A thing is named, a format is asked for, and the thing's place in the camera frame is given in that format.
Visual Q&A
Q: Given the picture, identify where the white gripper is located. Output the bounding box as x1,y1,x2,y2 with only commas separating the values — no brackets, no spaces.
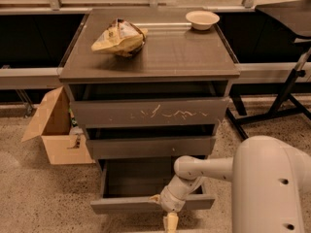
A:
149,175,204,233

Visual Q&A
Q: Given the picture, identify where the grey drawer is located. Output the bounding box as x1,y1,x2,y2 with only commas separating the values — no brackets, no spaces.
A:
86,124,216,159
69,83,230,128
89,155,216,215

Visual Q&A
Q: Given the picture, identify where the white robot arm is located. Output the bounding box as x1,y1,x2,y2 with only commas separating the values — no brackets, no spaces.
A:
150,136,311,233

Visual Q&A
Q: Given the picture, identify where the dark grey drawer cabinet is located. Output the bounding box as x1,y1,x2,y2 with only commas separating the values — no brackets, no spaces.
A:
58,7,241,192

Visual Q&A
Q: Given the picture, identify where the open cardboard box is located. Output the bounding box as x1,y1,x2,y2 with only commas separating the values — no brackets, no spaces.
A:
22,87,93,165

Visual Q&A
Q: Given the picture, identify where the yellow chip bag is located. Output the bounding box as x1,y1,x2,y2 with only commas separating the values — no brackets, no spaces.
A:
91,18,148,57

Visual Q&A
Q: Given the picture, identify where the white bowl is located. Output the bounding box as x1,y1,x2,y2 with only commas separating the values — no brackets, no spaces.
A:
186,11,220,31

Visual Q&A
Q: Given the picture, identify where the black side table stand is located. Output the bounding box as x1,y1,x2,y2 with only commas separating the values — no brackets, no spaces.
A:
226,0,311,140

